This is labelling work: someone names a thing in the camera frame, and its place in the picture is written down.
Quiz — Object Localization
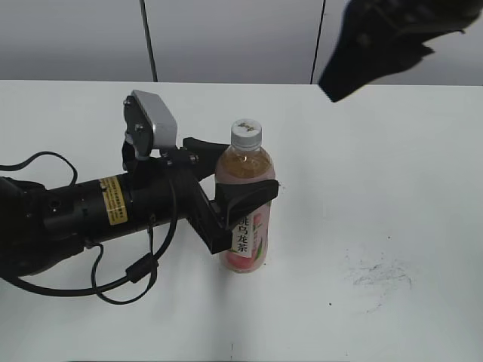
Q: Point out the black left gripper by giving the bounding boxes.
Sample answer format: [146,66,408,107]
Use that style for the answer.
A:
[120,137,278,253]

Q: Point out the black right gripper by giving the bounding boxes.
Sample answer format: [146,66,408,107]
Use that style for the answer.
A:
[318,1,479,103]

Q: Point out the pink oolong tea bottle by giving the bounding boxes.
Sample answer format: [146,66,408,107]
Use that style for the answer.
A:
[215,118,275,273]

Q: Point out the white bottle cap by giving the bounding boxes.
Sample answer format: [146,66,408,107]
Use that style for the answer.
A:
[231,118,263,151]

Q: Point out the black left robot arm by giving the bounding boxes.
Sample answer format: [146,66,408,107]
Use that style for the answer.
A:
[1,137,278,276]

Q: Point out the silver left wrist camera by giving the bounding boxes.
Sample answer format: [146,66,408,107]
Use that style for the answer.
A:
[124,90,177,161]

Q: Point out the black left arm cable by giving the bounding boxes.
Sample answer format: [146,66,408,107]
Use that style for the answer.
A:
[0,151,178,305]

